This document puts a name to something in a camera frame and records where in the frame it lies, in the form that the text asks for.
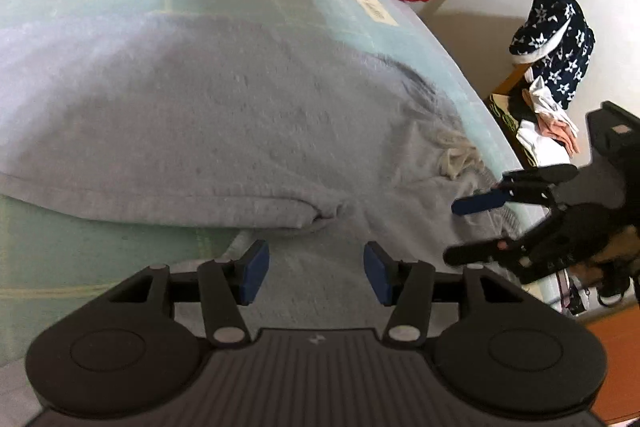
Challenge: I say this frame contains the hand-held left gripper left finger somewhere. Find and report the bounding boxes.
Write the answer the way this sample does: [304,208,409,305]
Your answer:
[65,240,271,349]

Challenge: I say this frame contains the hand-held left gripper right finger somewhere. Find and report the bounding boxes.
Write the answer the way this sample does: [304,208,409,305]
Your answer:
[363,241,566,349]

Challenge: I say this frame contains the dark star-print garment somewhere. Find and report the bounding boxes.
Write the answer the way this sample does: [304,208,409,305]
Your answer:
[509,0,596,110]

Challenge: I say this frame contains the light blue checked bed sheet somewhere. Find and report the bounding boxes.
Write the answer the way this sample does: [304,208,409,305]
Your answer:
[0,0,563,368]

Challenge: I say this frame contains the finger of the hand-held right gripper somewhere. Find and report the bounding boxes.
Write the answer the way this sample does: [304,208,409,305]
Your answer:
[451,164,579,217]
[443,234,536,269]

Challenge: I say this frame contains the pink cloth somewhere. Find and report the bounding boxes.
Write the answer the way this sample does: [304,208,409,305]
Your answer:
[537,117,581,155]

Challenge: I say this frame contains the wooden chair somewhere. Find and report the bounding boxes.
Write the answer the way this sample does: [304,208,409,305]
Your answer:
[487,62,532,108]

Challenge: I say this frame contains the grey pants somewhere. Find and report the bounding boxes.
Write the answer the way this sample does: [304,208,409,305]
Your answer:
[0,11,526,368]

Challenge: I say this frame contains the white cloth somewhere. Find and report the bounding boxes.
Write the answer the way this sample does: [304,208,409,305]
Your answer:
[527,77,578,132]
[516,119,573,168]

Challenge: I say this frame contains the green patterned box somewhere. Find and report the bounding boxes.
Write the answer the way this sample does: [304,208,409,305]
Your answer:
[489,93,526,145]

